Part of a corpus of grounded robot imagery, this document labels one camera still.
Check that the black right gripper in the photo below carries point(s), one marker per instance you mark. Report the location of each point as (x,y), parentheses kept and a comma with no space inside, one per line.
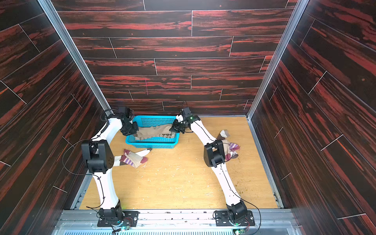
(178,127)

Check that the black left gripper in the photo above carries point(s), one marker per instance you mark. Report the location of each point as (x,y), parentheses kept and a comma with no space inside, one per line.
(134,131)

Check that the white maroon sock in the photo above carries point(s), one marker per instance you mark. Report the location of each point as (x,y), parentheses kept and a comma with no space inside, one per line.
(141,153)

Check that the white striped sock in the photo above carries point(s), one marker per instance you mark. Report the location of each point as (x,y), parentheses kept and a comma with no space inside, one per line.
(223,135)

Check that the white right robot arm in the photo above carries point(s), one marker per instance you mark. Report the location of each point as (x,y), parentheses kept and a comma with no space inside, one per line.
(215,158)

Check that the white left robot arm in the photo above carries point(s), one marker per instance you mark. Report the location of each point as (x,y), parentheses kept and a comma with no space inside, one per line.
(99,159)

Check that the teal plastic basket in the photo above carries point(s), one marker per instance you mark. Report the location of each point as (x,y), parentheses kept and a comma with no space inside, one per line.
(155,142)

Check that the aluminium corner frame left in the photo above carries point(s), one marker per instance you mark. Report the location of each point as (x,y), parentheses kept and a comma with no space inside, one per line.
(55,20)

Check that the aluminium corner frame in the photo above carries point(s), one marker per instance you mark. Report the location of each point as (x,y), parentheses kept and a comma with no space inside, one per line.
(286,36)
(55,20)

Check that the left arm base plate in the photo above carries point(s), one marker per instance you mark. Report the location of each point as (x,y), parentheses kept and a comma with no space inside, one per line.
(112,218)

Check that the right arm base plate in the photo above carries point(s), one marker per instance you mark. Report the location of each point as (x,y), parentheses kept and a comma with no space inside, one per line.
(225,218)

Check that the aluminium corner frame right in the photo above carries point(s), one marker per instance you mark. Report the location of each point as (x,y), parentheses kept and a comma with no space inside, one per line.
(286,36)

